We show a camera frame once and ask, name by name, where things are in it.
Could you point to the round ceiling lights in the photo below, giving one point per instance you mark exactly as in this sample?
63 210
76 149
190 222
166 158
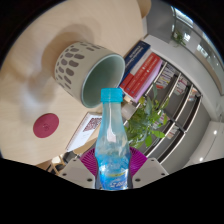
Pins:
200 159

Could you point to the green potted plant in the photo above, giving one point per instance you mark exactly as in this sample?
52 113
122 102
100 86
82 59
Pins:
145 123

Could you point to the white open booklet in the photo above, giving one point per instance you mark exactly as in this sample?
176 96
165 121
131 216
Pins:
81 131

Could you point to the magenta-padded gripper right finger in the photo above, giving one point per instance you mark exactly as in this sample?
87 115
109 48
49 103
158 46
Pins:
150 171

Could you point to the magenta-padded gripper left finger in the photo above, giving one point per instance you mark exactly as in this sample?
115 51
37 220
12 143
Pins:
74 173

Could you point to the pink book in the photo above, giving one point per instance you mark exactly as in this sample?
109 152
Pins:
151 80

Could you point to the small green window plant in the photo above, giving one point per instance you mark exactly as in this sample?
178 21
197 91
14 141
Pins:
178 38

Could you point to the grey shelf unit with books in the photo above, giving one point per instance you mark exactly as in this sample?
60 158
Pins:
180 110

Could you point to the clear bottle with turquoise cap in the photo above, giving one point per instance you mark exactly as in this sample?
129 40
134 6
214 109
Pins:
112 150

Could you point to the grey patterned ceramic mug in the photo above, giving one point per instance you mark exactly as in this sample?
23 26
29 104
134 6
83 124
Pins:
71 66

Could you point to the red book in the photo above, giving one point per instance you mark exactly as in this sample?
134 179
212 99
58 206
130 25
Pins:
141 73

